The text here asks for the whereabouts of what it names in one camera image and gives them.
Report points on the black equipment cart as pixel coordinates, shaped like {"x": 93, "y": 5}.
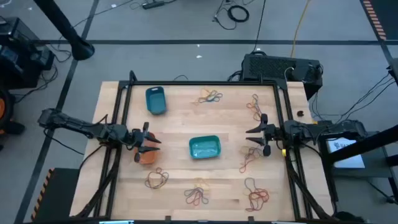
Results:
{"x": 18, "y": 62}

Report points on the orange black vacuum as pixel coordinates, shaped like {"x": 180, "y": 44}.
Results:
{"x": 4, "y": 109}

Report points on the black power strip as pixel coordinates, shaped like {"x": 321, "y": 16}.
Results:
{"x": 153, "y": 4}

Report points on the black tripod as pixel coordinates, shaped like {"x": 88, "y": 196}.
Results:
{"x": 390, "y": 197}

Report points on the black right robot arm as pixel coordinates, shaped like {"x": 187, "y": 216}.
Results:
{"x": 311, "y": 130}

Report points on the small dark knob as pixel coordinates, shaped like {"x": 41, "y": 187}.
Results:
{"x": 300, "y": 113}

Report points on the dark blue plastic basket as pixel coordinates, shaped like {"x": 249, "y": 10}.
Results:
{"x": 155, "y": 101}

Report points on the teal green plastic basket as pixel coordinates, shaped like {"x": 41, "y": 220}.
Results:
{"x": 205, "y": 147}

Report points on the green rubber band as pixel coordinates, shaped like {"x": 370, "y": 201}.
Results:
{"x": 255, "y": 96}
{"x": 245, "y": 183}

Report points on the black stand pole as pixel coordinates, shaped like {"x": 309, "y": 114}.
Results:
{"x": 62, "y": 26}
{"x": 367, "y": 143}

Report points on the bands pile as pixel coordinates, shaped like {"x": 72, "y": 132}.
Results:
{"x": 264, "y": 191}

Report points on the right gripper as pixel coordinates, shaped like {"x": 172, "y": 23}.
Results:
{"x": 270, "y": 133}

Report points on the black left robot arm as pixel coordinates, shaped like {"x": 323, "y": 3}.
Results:
{"x": 77, "y": 126}

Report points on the orange rubber band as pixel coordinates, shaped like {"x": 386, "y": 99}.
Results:
{"x": 248, "y": 149}

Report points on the small yellow tag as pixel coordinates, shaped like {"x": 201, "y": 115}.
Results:
{"x": 284, "y": 152}

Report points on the orange plastic basket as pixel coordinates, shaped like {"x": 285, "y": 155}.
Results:
{"x": 150, "y": 158}

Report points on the grey side table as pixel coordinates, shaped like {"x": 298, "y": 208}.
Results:
{"x": 376, "y": 169}

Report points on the black computer tower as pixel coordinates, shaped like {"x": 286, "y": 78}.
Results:
{"x": 270, "y": 67}

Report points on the silver aluminium bar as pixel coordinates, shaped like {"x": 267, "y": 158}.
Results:
{"x": 116, "y": 222}
{"x": 284, "y": 222}

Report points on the white paper sheet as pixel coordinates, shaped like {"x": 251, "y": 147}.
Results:
{"x": 348, "y": 155}

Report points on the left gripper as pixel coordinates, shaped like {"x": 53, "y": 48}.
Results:
{"x": 138, "y": 138}

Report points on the hazard-striped black mat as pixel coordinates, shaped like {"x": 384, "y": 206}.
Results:
{"x": 388, "y": 15}
{"x": 62, "y": 193}

